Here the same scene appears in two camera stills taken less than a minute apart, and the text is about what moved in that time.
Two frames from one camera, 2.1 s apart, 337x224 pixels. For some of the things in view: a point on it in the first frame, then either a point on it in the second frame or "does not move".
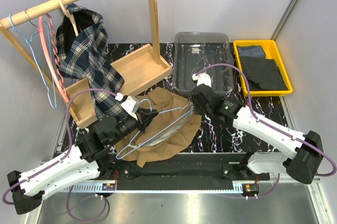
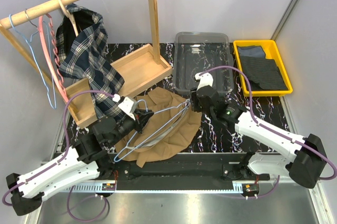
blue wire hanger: (188, 113) to (115, 159)
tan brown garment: (174, 126) does not move
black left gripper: (145, 117) does not move
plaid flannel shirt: (82, 52) does not move
